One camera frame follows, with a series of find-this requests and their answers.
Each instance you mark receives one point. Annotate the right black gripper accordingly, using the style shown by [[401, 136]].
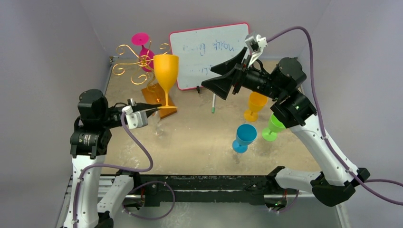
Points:
[[237, 78]]

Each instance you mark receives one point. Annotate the yellow plastic wine glass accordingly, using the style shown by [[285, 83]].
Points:
[[166, 69]]

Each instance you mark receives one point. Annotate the orange plastic wine glass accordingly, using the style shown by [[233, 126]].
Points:
[[256, 103]]

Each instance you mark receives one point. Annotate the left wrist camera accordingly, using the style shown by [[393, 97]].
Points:
[[134, 115]]

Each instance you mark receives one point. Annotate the green plastic wine glass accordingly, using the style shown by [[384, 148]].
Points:
[[274, 127]]

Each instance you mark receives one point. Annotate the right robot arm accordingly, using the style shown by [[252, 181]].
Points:
[[338, 177]]

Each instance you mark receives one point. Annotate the black aluminium base frame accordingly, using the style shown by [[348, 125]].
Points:
[[150, 190]]

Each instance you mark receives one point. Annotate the clear wine glass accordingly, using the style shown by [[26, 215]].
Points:
[[156, 124]]

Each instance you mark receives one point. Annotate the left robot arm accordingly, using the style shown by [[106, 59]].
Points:
[[89, 141]]

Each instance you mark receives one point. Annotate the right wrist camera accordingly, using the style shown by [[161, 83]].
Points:
[[256, 44]]

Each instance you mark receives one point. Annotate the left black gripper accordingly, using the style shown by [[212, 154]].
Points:
[[145, 106]]

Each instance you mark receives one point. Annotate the pink framed whiteboard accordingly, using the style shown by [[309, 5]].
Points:
[[200, 49]]

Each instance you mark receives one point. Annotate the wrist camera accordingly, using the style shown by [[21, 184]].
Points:
[[256, 44], [134, 115]]

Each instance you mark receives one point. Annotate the pink plastic wine glass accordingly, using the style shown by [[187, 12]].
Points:
[[146, 55]]

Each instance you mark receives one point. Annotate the blue plastic wine glass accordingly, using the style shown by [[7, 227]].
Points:
[[245, 135]]

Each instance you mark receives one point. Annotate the gold wire wine glass rack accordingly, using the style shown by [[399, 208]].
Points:
[[152, 93]]

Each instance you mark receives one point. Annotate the green whiteboard marker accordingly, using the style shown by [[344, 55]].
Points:
[[213, 104]]

